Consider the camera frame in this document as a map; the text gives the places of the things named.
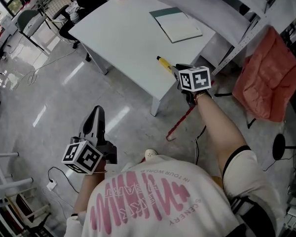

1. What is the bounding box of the open white notebook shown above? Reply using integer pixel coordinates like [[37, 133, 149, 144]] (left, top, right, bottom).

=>
[[148, 7, 203, 44]]

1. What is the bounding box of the white metal shelf frame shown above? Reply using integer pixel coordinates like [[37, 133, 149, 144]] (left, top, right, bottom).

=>
[[211, 0, 296, 76]]

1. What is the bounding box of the white shoe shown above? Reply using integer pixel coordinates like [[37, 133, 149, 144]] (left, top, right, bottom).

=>
[[144, 149, 159, 161]]

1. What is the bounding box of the black office chair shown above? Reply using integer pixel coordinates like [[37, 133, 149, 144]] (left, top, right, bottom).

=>
[[52, 0, 110, 49]]

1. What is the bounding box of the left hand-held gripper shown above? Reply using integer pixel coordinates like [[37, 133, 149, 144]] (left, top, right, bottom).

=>
[[61, 105, 118, 175]]

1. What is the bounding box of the white metal rack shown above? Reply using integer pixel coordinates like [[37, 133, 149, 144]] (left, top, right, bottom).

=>
[[0, 151, 52, 232]]

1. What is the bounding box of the yellow utility knife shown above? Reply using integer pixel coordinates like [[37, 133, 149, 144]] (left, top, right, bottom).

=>
[[156, 55, 175, 72]]

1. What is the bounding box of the grey chair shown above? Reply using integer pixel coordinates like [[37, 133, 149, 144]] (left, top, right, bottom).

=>
[[16, 9, 52, 56]]

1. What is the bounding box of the person's right forearm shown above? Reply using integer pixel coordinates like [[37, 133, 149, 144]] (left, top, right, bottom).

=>
[[195, 91, 250, 180]]

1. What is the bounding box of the red cable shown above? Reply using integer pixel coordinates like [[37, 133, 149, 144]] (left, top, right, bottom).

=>
[[166, 105, 196, 142]]

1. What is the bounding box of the white cable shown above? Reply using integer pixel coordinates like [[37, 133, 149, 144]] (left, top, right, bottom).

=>
[[9, 54, 74, 90]]

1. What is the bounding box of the white table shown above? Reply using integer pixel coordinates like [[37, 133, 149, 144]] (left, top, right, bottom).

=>
[[68, 0, 217, 118]]

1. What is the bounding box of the white printed t-shirt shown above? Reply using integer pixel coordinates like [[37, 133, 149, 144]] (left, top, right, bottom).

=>
[[66, 146, 285, 237]]

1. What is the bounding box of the white power socket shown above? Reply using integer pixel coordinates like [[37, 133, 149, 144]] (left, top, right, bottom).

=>
[[46, 179, 58, 192]]

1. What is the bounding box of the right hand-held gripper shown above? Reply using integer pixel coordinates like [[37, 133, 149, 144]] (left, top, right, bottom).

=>
[[167, 63, 214, 106]]

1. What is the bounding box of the black cable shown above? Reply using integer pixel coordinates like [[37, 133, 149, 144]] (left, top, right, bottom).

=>
[[47, 166, 80, 194]]

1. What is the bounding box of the person's left forearm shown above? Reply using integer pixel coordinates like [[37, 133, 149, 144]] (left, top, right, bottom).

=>
[[73, 166, 107, 216]]

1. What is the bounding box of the orange cloth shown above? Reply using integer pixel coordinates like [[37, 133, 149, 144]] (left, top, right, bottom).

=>
[[232, 26, 296, 123]]

